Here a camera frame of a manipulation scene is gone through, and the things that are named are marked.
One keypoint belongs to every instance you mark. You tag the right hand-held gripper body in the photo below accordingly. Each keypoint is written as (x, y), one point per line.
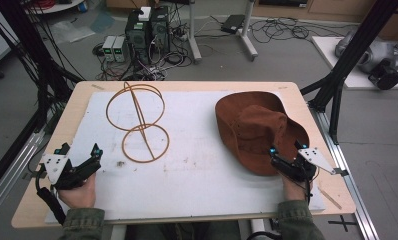
(312, 159)

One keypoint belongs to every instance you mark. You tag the grey robot shell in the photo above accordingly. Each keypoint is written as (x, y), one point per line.
(373, 53)

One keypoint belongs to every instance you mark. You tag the black computer tower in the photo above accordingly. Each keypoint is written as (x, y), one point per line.
(137, 38)
(160, 30)

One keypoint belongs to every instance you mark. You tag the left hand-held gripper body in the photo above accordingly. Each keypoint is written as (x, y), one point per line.
(57, 166)

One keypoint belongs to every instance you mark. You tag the white foam mat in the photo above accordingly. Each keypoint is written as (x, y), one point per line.
(193, 180)

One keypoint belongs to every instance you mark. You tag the black device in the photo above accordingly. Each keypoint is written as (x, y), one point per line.
(385, 76)

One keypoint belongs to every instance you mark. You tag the grey power supply unit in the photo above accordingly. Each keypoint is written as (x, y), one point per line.
(108, 48)
(120, 49)

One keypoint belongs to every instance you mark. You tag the clear plastic sheet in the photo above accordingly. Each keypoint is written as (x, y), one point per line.
(72, 30)

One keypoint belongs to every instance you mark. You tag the thin wooden stick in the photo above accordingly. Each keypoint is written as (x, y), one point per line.
(329, 198)

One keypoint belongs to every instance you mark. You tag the white floor board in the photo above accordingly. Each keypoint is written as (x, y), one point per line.
(353, 81)

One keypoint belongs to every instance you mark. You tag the aluminium rail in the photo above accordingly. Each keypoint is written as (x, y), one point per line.
(10, 170)
(348, 173)

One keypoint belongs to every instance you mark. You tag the person's right hand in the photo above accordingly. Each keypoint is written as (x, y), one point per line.
(295, 190)

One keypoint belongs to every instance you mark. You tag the brown suede hat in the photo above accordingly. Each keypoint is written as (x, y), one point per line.
(253, 130)

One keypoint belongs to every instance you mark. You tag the person's left hand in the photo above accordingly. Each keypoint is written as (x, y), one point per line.
(78, 195)

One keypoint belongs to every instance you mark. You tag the person's legs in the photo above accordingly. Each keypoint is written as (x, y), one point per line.
(183, 231)

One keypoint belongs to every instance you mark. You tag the white stand leg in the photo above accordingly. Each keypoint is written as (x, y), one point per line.
(248, 33)
(194, 33)

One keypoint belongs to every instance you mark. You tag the white box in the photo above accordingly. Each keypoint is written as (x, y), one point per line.
(145, 13)

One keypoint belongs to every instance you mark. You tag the blue tape roll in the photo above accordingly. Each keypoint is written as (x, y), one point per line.
(83, 6)

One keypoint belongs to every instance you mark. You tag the black flat box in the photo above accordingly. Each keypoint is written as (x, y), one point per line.
(233, 23)

